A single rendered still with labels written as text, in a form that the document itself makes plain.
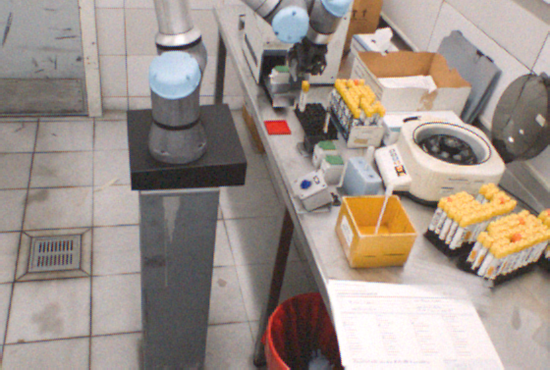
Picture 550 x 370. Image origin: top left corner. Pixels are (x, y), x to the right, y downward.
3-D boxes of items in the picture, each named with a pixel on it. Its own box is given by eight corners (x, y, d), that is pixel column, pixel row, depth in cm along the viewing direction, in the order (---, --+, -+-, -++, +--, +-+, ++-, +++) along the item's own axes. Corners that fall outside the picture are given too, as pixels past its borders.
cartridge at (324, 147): (311, 161, 155) (315, 140, 151) (327, 160, 156) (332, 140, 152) (315, 170, 152) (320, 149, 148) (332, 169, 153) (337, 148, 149)
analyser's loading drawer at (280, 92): (258, 75, 188) (260, 60, 185) (278, 75, 189) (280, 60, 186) (273, 106, 173) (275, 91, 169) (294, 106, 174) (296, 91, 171)
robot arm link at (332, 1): (320, -28, 128) (357, -19, 129) (306, 5, 138) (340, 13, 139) (317, -1, 125) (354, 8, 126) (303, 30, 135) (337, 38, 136)
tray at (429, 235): (448, 259, 130) (452, 251, 128) (421, 234, 136) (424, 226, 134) (501, 239, 137) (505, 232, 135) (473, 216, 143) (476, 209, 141)
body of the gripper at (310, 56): (294, 78, 149) (306, 50, 138) (289, 50, 152) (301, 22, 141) (321, 77, 151) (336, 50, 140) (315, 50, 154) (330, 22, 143)
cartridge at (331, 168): (318, 175, 150) (322, 155, 146) (335, 175, 151) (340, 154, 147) (322, 185, 147) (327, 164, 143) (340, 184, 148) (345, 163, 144)
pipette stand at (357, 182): (335, 189, 146) (343, 158, 140) (358, 186, 148) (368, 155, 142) (352, 214, 139) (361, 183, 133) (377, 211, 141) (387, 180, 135)
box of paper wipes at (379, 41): (350, 49, 215) (357, 17, 207) (377, 48, 219) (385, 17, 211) (374, 77, 199) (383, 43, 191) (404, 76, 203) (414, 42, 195)
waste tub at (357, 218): (333, 228, 134) (342, 195, 128) (386, 227, 137) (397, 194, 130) (349, 269, 124) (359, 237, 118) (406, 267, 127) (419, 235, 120)
